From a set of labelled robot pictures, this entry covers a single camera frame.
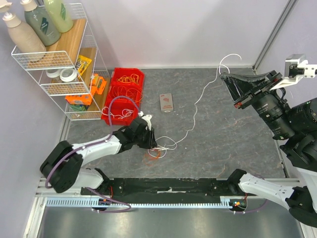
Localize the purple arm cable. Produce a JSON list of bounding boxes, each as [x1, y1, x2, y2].
[[232, 173, 269, 214], [45, 95, 142, 213]]

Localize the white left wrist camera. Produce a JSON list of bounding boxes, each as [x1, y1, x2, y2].
[[138, 111, 153, 130]]

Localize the orange white wire bundle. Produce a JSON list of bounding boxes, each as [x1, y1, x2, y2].
[[144, 143, 167, 167]]

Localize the long white wire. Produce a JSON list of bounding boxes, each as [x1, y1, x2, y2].
[[158, 53, 242, 151]]

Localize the orange green small boxes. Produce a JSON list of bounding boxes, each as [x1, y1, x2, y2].
[[90, 73, 107, 95]]

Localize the white wire shelf rack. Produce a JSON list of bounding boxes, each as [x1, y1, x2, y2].
[[11, 3, 110, 120]]

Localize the white tape roll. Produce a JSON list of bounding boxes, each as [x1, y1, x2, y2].
[[60, 68, 77, 83], [46, 69, 60, 79]]

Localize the white tape roll right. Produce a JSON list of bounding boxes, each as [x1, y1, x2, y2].
[[60, 68, 77, 83]]

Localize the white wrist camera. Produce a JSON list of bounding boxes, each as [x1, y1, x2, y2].
[[138, 111, 153, 130], [270, 54, 317, 91]]

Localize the yellow orange wire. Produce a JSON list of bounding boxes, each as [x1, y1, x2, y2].
[[116, 73, 141, 85]]

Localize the orange snack box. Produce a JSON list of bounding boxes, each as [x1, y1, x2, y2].
[[65, 94, 93, 106]]

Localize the green packet bottom shelf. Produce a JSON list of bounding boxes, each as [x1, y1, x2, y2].
[[69, 104, 89, 112]]

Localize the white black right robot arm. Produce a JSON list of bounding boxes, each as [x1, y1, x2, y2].
[[220, 70, 317, 227]]

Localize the white tape roll left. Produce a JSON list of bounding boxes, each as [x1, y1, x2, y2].
[[46, 69, 60, 79]]

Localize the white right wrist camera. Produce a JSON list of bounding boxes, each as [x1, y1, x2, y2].
[[270, 54, 317, 91]]

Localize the red plastic bin near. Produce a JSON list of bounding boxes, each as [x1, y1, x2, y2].
[[101, 98, 138, 125]]

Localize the red plastic bin middle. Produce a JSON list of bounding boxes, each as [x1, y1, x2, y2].
[[106, 82, 143, 103]]

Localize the beige pump bottle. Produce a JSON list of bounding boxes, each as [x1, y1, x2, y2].
[[0, 0, 46, 62]]

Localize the red plastic bin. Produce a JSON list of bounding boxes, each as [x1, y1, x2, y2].
[[112, 67, 145, 86], [106, 82, 143, 103], [101, 98, 138, 125]]

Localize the light blue cable duct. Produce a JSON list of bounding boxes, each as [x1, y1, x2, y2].
[[46, 197, 246, 209]]

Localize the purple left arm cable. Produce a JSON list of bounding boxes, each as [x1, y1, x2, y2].
[[45, 95, 142, 213]]

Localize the white wires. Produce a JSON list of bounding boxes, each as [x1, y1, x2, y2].
[[102, 106, 134, 120]]

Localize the light green bottle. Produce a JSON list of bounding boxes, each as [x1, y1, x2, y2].
[[44, 0, 73, 33]]

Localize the red plastic bin far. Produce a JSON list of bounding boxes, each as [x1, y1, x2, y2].
[[112, 67, 145, 86]]

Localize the grey green pump bottle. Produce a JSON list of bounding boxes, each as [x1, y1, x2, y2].
[[20, 0, 61, 46]]

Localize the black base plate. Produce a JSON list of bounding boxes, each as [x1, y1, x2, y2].
[[80, 177, 246, 204]]

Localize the yellow candy bag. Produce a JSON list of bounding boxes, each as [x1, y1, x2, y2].
[[75, 55, 92, 76]]

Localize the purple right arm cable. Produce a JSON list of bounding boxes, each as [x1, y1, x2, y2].
[[232, 173, 269, 214]]

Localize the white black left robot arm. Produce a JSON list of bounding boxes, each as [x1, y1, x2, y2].
[[40, 115, 157, 195]]

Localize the orange wires bin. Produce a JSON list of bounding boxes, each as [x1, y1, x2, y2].
[[111, 84, 144, 103]]

